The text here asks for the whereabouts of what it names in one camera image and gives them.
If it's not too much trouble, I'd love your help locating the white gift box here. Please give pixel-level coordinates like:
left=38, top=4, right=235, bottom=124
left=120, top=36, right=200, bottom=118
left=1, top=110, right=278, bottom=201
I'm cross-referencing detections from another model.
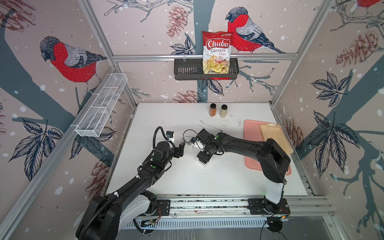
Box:
left=183, top=137, right=193, bottom=144
left=197, top=152, right=212, bottom=166

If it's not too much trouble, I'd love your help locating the silver pearl necklace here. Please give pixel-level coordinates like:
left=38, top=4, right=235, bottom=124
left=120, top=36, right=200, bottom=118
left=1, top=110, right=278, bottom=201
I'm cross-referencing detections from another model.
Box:
left=200, top=120, right=223, bottom=133

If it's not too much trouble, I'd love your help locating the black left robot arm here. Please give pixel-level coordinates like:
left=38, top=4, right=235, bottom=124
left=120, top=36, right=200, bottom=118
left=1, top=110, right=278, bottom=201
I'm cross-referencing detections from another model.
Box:
left=76, top=127, right=185, bottom=240

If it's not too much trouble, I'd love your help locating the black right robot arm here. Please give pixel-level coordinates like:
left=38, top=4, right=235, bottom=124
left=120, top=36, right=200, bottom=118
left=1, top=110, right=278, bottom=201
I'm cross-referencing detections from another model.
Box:
left=185, top=129, right=291, bottom=213

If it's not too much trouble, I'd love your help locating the orange spice jar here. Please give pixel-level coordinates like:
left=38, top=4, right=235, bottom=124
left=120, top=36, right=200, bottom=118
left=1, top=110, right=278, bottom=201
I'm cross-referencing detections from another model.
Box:
left=209, top=103, right=217, bottom=117

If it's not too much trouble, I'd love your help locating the beige spice jar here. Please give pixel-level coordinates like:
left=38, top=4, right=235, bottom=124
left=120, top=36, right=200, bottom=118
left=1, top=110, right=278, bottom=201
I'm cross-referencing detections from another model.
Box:
left=220, top=104, right=228, bottom=118

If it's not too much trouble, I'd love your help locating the pink plastic tray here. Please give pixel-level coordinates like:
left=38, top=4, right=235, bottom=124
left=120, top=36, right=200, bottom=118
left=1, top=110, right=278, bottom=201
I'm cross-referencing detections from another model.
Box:
left=244, top=120, right=290, bottom=171

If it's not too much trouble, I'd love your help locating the wooden cutting board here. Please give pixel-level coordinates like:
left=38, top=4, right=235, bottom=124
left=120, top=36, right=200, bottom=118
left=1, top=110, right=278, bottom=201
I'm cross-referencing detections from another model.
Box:
left=259, top=123, right=294, bottom=155

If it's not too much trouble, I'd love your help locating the Chuba cassava chips bag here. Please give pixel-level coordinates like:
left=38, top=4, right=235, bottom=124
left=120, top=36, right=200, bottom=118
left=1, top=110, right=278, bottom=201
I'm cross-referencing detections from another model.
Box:
left=202, top=32, right=233, bottom=75

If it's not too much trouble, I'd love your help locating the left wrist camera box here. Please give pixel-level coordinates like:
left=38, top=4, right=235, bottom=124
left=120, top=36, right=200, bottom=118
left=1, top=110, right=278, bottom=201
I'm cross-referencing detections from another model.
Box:
left=166, top=131, right=175, bottom=142

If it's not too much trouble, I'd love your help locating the aluminium mounting rail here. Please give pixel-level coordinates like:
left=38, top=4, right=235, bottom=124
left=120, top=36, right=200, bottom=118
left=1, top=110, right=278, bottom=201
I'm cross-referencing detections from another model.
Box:
left=86, top=194, right=334, bottom=220

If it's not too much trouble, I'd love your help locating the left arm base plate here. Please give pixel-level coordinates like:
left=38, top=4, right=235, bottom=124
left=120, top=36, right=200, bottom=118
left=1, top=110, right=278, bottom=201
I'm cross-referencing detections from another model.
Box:
left=138, top=200, right=171, bottom=218

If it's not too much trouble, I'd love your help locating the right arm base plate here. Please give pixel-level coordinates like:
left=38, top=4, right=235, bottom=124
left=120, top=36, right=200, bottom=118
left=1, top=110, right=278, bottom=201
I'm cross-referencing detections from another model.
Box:
left=247, top=198, right=291, bottom=215

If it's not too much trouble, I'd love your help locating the black wire wall basket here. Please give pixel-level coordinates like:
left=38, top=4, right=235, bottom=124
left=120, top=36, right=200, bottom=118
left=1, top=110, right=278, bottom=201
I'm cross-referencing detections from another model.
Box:
left=174, top=58, right=239, bottom=81

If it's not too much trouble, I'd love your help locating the white mesh wall shelf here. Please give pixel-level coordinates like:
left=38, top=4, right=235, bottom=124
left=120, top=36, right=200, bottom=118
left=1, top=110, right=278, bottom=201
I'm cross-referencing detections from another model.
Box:
left=75, top=73, right=128, bottom=138

